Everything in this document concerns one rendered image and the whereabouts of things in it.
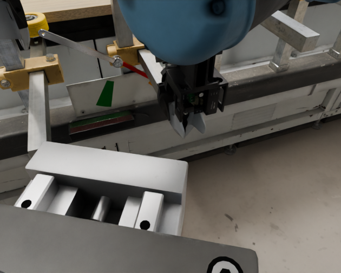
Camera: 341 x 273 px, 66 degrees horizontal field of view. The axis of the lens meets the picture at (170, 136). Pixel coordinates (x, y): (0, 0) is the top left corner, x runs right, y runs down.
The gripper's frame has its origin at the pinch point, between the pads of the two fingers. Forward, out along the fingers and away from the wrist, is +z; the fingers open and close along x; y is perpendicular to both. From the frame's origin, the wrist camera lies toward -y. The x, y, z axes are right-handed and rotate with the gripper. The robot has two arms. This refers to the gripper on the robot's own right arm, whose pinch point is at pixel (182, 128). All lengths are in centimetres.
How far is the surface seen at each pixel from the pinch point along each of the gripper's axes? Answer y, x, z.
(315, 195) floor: -10, 80, 83
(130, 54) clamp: -25.6, -3.5, -2.7
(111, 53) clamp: -26.1, -7.8, -3.6
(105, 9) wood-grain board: -46.5, -5.2, -6.4
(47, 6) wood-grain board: -51, -20, -8
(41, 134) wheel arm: -4.3, -24.2, -2.5
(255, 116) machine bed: -51, 64, 58
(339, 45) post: -28, 69, 8
